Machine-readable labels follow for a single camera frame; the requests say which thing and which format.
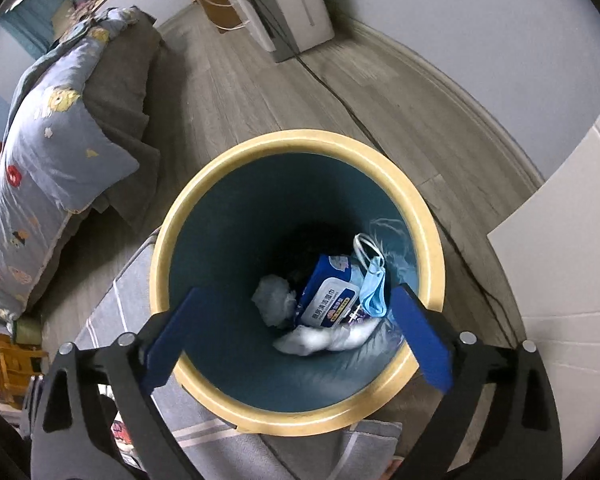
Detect wooden chair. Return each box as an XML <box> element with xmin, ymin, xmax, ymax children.
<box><xmin>0</xmin><ymin>332</ymin><xmax>48</xmax><ymax>406</ymax></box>

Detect yellow rimmed teal waste bin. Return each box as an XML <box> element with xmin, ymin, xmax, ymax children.
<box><xmin>150</xmin><ymin>130</ymin><xmax>446</xmax><ymax>433</ymax></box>

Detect grey bed sheet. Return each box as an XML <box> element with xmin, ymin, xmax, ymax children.
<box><xmin>65</xmin><ymin>22</ymin><xmax>163</xmax><ymax>233</ymax></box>

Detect blue printed duvet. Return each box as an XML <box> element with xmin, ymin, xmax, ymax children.
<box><xmin>0</xmin><ymin>7</ymin><xmax>153</xmax><ymax>321</ymax></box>

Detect blue wet wipes pack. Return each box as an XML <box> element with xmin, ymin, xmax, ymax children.
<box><xmin>296</xmin><ymin>254</ymin><xmax>368</xmax><ymax>330</ymax></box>

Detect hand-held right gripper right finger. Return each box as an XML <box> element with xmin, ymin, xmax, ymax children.
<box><xmin>390</xmin><ymin>282</ymin><xmax>563</xmax><ymax>480</ymax></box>

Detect white labelled plastic wrapper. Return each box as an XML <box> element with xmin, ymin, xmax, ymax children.
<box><xmin>272</xmin><ymin>317</ymin><xmax>381</xmax><ymax>356</ymax></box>

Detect blue curtain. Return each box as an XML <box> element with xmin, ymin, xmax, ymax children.
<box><xmin>0</xmin><ymin>0</ymin><xmax>131</xmax><ymax>58</ymax></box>

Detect green container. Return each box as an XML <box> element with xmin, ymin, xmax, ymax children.
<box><xmin>12</xmin><ymin>315</ymin><xmax>43</xmax><ymax>346</ymax></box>

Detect grey plaid cushion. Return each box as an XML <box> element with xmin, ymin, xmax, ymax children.
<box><xmin>75</xmin><ymin>230</ymin><xmax>403</xmax><ymax>480</ymax></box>

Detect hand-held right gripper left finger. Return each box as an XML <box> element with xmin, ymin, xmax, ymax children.
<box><xmin>30</xmin><ymin>287</ymin><xmax>211</xmax><ymax>480</ymax></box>

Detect blue face mask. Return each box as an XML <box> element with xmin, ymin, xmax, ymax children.
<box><xmin>352</xmin><ymin>232</ymin><xmax>388</xmax><ymax>318</ymax></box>

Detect white air purifier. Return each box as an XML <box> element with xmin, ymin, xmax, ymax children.
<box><xmin>227</xmin><ymin>0</ymin><xmax>336</xmax><ymax>63</ymax></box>

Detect clear plastic bag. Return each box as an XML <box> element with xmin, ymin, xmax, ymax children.
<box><xmin>252</xmin><ymin>275</ymin><xmax>301</xmax><ymax>328</ymax></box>

